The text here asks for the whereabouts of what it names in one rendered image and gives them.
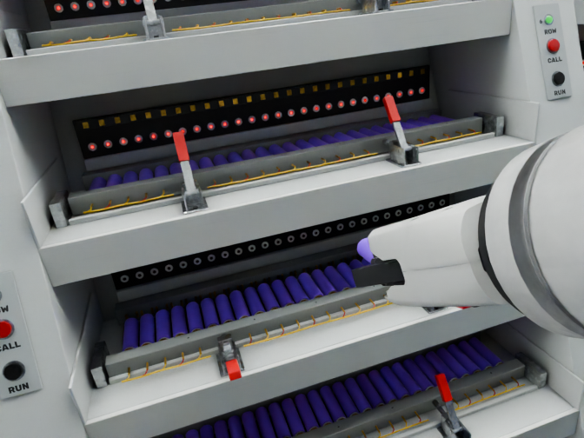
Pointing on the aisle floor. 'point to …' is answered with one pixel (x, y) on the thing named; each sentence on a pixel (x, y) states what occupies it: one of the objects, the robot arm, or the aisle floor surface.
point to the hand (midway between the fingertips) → (404, 261)
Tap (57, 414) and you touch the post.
